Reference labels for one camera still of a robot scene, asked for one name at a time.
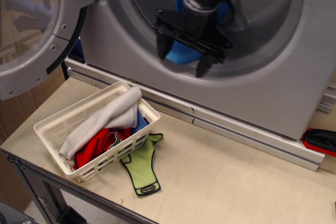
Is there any aluminium profile rail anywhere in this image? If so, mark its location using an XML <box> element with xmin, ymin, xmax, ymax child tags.
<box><xmin>65</xmin><ymin>58</ymin><xmax>325</xmax><ymax>171</ymax></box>

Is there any green cloth with black trim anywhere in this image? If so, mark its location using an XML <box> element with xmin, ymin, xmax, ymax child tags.
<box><xmin>121</xmin><ymin>133</ymin><xmax>163</xmax><ymax>197</ymax></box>

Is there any round washing machine door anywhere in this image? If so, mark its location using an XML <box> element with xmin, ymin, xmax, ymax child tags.
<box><xmin>1</xmin><ymin>0</ymin><xmax>96</xmax><ymax>100</ymax></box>

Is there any small blue cloth in basket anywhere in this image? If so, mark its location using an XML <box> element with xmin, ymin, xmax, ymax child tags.
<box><xmin>131</xmin><ymin>110</ymin><xmax>149</xmax><ymax>135</ymax></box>

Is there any red and black tool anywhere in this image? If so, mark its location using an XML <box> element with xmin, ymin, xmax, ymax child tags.
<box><xmin>302</xmin><ymin>128</ymin><xmax>335</xmax><ymax>157</ymax></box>

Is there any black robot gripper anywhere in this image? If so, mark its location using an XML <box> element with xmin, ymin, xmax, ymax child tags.
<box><xmin>153</xmin><ymin>0</ymin><xmax>232</xmax><ymax>78</ymax></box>

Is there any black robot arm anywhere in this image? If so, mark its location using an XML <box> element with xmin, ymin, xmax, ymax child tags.
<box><xmin>153</xmin><ymin>0</ymin><xmax>234</xmax><ymax>78</ymax></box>

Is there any red cloth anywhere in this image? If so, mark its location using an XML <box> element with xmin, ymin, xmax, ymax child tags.
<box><xmin>73</xmin><ymin>127</ymin><xmax>132</xmax><ymax>170</ymax></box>

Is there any white plastic basket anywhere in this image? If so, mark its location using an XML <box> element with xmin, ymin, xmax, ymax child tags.
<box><xmin>34</xmin><ymin>81</ymin><xmax>160</xmax><ymax>182</ymax></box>

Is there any grey metal table frame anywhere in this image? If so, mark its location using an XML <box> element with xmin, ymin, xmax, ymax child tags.
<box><xmin>1</xmin><ymin>147</ymin><xmax>155</xmax><ymax>223</ymax></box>

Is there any grey toy washing machine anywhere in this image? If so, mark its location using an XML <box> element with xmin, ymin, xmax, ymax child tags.
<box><xmin>81</xmin><ymin>0</ymin><xmax>335</xmax><ymax>138</ymax></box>

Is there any white grey cloth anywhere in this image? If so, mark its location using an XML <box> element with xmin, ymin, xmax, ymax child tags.
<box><xmin>59</xmin><ymin>86</ymin><xmax>142</xmax><ymax>160</ymax></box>

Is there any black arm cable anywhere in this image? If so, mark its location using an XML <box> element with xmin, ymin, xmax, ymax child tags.
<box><xmin>215</xmin><ymin>3</ymin><xmax>234</xmax><ymax>27</ymax></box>

